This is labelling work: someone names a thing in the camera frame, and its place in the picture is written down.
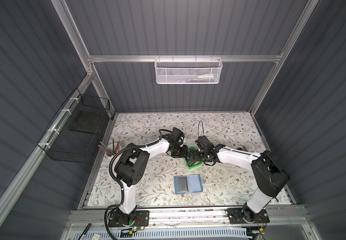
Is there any green plastic card tray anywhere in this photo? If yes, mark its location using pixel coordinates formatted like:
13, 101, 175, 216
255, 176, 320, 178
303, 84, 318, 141
185, 147, 202, 169

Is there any blue leather card holder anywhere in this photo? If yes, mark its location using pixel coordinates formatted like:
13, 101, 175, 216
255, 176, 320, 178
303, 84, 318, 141
174, 174, 204, 195

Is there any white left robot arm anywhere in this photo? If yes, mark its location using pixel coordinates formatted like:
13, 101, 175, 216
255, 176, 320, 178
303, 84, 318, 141
109, 128, 188, 216

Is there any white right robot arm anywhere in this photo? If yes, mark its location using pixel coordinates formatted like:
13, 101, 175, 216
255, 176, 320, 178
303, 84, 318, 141
195, 136, 291, 220

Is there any beige black stapler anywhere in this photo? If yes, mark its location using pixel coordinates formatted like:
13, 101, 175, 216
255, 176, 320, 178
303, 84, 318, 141
242, 146, 249, 152

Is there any red pencil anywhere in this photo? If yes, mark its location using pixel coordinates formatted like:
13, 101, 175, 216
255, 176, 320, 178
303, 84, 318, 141
114, 140, 120, 154

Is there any white pencil cup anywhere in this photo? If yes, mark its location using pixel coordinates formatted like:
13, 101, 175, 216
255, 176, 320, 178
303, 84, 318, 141
106, 143, 122, 156

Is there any green pencil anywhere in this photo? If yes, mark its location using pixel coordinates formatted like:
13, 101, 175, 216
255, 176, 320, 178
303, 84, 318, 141
98, 142, 114, 156

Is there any white tube in basket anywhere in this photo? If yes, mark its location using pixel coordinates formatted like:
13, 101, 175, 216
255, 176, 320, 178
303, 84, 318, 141
198, 74, 219, 81

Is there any black pen on base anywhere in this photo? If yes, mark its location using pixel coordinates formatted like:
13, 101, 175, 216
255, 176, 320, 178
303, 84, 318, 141
78, 223, 91, 240

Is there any white mesh wall basket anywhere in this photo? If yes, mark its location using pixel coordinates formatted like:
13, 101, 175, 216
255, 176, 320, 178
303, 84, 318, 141
154, 57, 223, 85

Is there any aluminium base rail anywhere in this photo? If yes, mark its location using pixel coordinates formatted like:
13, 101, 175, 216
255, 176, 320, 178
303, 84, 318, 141
65, 205, 311, 230

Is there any black wire basket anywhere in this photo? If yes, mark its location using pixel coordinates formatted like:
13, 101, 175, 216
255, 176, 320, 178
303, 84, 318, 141
37, 91, 110, 163

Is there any black corrugated left cable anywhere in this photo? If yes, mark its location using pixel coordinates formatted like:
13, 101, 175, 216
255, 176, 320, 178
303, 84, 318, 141
103, 128, 174, 240

